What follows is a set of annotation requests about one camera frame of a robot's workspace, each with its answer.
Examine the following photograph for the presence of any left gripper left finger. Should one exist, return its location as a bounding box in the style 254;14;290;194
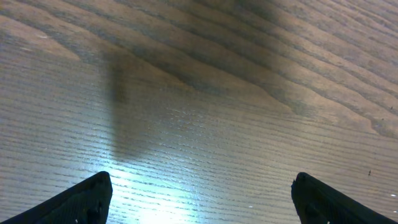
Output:
2;171;113;224

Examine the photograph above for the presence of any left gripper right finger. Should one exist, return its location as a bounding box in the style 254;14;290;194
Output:
291;172;397;224

